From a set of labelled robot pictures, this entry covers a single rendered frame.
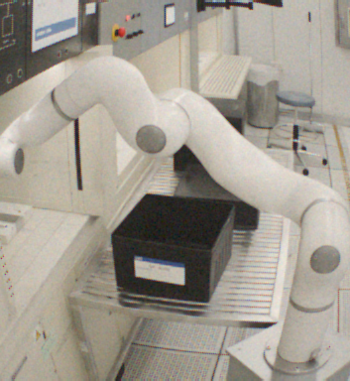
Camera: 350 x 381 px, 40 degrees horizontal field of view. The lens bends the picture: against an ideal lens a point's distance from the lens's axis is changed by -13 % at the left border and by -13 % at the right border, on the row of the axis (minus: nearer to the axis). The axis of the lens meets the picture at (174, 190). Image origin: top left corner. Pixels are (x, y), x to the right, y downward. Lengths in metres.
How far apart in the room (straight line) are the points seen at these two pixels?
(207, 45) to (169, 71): 1.50
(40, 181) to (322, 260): 1.04
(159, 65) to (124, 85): 2.00
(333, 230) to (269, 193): 0.15
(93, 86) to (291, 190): 0.43
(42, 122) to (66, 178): 0.59
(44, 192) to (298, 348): 0.99
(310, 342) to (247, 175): 0.45
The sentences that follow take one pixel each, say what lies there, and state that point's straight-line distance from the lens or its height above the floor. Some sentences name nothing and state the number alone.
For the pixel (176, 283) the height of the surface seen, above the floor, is 0.82.
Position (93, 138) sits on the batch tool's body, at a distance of 1.56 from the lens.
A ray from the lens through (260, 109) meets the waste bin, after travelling 5.16.
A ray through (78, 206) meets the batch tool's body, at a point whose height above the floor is 0.89.
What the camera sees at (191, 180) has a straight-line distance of 1.90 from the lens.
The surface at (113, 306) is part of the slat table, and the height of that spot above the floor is 0.76.
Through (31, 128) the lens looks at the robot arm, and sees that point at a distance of 1.10.
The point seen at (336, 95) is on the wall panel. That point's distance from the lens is 5.64.
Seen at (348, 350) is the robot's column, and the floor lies 0.76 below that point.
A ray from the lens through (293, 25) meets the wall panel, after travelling 5.49.
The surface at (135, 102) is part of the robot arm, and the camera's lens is 0.94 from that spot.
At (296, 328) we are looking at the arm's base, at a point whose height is 0.89.
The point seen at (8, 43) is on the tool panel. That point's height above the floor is 1.52.
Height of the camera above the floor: 1.63
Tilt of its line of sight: 25 degrees down
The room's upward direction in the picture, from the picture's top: 1 degrees counter-clockwise
